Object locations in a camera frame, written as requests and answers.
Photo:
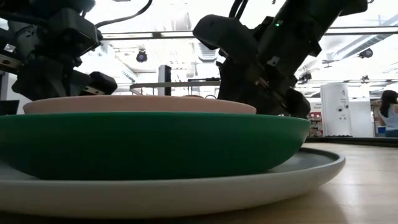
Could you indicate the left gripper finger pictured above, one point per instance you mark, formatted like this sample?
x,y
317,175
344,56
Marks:
x,y
101,83
43,82

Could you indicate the green bowl plate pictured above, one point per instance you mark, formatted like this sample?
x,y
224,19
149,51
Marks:
x,y
155,146

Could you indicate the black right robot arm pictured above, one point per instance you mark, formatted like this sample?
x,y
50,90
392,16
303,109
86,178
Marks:
x,y
317,15

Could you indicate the black ceiling spotlight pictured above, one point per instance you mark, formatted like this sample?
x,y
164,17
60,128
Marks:
x,y
367,53
141,56

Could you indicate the large grey plate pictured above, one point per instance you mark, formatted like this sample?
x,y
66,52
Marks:
x,y
186,196

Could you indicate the shelf with goods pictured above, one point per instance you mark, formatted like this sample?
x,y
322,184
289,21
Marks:
x,y
314,123

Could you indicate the terracotta plate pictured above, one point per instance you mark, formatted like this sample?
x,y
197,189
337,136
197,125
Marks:
x,y
140,104

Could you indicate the white kiosk cabinet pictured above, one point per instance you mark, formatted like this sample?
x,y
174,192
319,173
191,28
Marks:
x,y
335,109

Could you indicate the person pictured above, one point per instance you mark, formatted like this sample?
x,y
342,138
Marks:
x,y
388,115

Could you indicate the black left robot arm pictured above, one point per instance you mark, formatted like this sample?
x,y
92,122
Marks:
x,y
46,4

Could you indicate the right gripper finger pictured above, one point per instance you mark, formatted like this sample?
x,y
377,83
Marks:
x,y
298,103
227,34

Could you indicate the silver overhead rail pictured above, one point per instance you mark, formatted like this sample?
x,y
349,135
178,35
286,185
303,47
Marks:
x,y
140,35

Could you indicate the white black upright post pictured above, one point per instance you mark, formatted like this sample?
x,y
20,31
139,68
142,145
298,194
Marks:
x,y
164,79

